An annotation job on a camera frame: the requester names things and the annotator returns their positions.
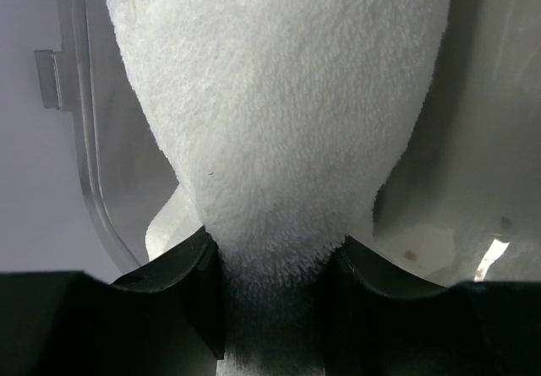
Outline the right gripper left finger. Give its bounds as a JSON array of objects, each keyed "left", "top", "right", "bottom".
[{"left": 1, "top": 230, "right": 225, "bottom": 375}]

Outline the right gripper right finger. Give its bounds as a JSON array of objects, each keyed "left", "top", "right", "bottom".
[{"left": 323, "top": 238, "right": 540, "bottom": 375}]

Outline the grey transparent plastic bin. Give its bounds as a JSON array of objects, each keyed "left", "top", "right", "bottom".
[{"left": 35, "top": 0, "right": 540, "bottom": 292}]

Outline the white towel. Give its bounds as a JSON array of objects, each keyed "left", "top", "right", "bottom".
[{"left": 106, "top": 0, "right": 451, "bottom": 375}]

